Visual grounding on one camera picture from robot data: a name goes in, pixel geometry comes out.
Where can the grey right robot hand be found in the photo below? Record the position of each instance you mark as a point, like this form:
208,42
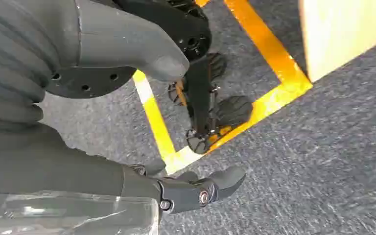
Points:
123,42

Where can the yellow floor tape outline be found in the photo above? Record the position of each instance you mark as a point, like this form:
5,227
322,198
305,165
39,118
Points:
155,120

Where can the black robot leg with foot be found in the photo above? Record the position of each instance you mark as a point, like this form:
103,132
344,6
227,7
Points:
198,94

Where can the ribbed grey right arm sleeve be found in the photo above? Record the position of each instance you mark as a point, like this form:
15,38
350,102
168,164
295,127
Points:
16,55

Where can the clear plastic cover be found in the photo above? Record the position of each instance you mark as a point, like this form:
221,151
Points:
71,215

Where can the pale wooden furniture panel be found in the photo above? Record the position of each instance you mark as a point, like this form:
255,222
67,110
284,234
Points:
340,29

